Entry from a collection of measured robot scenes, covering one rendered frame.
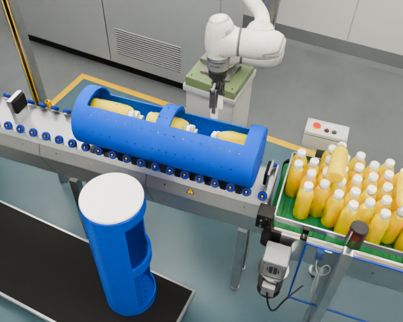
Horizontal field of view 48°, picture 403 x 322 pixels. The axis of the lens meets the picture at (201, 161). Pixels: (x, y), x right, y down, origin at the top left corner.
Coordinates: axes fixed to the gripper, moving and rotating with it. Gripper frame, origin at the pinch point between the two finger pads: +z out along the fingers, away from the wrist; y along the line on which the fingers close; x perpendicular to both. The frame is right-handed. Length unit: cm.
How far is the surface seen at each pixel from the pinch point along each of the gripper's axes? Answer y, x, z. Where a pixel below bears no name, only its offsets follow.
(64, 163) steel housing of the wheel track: 13, -77, 47
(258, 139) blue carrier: 2.2, 19.6, 10.0
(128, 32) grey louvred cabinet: -165, -132, 80
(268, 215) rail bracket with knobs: 22, 31, 34
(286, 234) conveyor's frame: 21, 40, 44
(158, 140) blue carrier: 11.4, -22.9, 15.5
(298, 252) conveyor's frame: 21, 47, 54
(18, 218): 15, -127, 115
